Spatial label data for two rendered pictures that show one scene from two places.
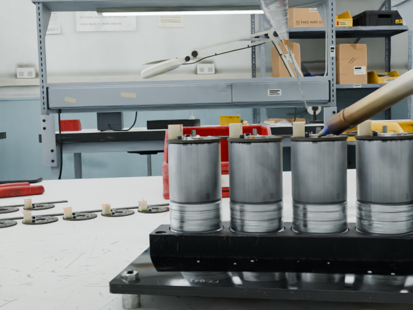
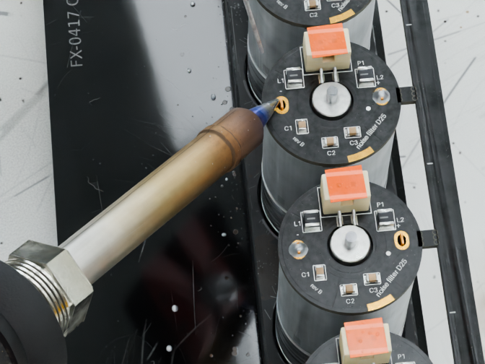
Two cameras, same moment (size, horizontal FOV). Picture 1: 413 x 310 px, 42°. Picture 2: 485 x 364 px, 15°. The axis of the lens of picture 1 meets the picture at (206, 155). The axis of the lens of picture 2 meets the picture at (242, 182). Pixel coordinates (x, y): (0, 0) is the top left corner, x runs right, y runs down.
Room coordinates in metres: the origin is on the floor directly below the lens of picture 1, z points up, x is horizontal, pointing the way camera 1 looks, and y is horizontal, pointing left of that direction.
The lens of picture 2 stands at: (0.18, -0.19, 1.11)
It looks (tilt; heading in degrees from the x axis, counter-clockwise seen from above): 66 degrees down; 74
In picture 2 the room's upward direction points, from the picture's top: straight up
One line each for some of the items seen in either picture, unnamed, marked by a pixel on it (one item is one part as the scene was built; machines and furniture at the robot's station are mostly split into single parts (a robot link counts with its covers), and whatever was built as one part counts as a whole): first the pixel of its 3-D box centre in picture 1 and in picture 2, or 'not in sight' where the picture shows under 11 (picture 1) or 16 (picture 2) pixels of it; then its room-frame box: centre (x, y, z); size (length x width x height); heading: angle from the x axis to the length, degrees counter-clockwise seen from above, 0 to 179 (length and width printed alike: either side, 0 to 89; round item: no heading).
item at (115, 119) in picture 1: (110, 120); not in sight; (2.62, 0.46, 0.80); 0.15 x 0.12 x 0.10; 5
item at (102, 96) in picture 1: (190, 96); not in sight; (2.49, 0.06, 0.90); 1.30 x 0.06 x 0.12; 94
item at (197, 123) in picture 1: (174, 123); not in sight; (2.71, 0.16, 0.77); 0.24 x 0.16 x 0.04; 79
